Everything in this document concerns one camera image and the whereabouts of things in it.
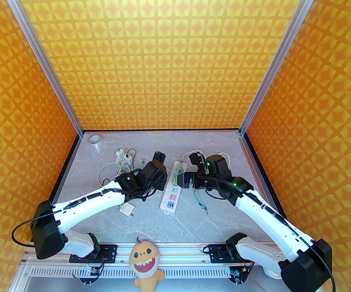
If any black table edge trim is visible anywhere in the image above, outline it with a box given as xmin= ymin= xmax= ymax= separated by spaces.
xmin=242 ymin=132 xmax=299 ymax=242
xmin=30 ymin=134 xmax=83 ymax=242

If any white power strip cord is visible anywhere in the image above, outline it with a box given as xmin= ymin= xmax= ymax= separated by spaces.
xmin=181 ymin=150 xmax=231 ymax=167

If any aluminium frame post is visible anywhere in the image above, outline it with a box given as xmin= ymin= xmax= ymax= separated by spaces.
xmin=0 ymin=0 xmax=84 ymax=137
xmin=239 ymin=0 xmax=324 ymax=137

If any white power strip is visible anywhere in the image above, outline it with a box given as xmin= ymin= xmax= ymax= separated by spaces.
xmin=160 ymin=161 xmax=191 ymax=214

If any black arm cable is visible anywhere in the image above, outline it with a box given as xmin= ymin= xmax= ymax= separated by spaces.
xmin=11 ymin=215 xmax=58 ymax=249
xmin=311 ymin=242 xmax=337 ymax=292

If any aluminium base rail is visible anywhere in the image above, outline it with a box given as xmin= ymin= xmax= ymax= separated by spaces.
xmin=22 ymin=242 xmax=308 ymax=265

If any white square charger plug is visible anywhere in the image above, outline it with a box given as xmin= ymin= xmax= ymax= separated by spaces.
xmin=120 ymin=203 xmax=135 ymax=217

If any orange shark plush toy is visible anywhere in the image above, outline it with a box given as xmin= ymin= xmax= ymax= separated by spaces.
xmin=129 ymin=235 xmax=164 ymax=292

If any slotted metal cable tray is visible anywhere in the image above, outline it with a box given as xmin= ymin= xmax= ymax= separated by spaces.
xmin=11 ymin=264 xmax=315 ymax=292

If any small white socket adapter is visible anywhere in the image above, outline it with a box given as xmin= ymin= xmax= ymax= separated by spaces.
xmin=116 ymin=147 xmax=133 ymax=166

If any clear tape roll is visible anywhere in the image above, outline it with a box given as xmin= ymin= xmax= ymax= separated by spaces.
xmin=89 ymin=135 xmax=104 ymax=153

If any small electronics board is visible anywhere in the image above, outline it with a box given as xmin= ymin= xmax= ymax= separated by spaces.
xmin=228 ymin=266 xmax=249 ymax=285
xmin=79 ymin=266 xmax=102 ymax=285

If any white square clock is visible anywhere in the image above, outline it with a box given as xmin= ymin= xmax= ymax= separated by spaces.
xmin=262 ymin=267 xmax=283 ymax=280

